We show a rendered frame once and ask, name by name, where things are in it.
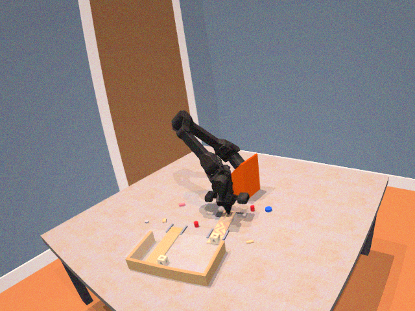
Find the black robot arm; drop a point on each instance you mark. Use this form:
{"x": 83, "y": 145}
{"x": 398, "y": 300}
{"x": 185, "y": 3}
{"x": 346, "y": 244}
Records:
{"x": 218, "y": 174}

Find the yellow flat strip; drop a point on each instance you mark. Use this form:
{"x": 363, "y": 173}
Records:
{"x": 175, "y": 229}

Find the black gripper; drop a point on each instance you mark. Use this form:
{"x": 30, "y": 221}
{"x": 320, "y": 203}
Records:
{"x": 242, "y": 198}

